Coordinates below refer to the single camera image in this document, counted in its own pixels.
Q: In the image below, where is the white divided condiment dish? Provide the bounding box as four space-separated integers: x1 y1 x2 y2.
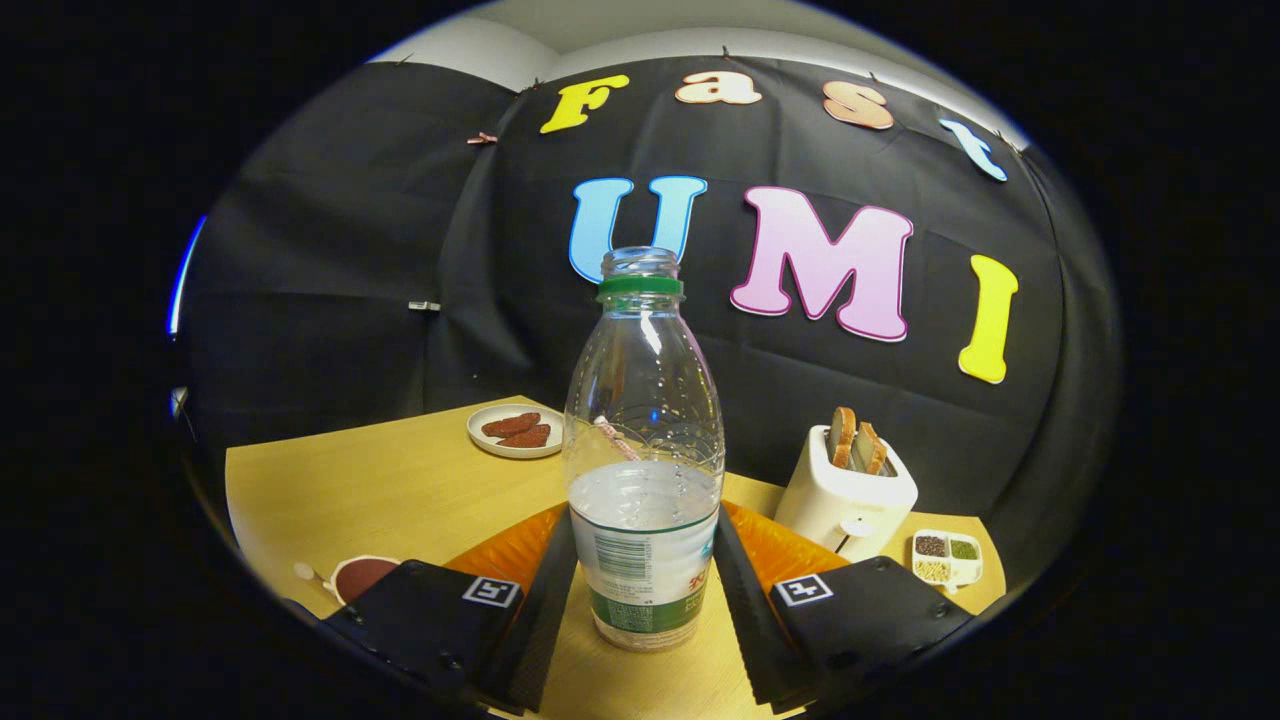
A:
911 529 984 591

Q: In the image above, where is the white toaster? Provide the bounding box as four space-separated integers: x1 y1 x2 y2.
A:
773 424 919 564

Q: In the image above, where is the beige cup with handle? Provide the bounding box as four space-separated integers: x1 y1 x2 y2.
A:
294 555 401 606

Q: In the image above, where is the clear plastic juice bottle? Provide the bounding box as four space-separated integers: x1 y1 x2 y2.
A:
562 247 726 653

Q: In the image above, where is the toasted bread slice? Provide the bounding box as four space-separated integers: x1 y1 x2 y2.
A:
852 421 891 476
828 406 858 469

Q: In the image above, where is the wooden table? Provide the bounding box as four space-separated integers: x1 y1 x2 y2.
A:
225 395 1008 720

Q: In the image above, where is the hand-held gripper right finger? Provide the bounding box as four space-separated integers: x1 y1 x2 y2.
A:
712 503 976 716

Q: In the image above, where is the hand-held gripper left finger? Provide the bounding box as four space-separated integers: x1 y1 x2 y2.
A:
320 503 579 716

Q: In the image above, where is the white round plate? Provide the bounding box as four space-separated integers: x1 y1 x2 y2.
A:
467 403 566 460

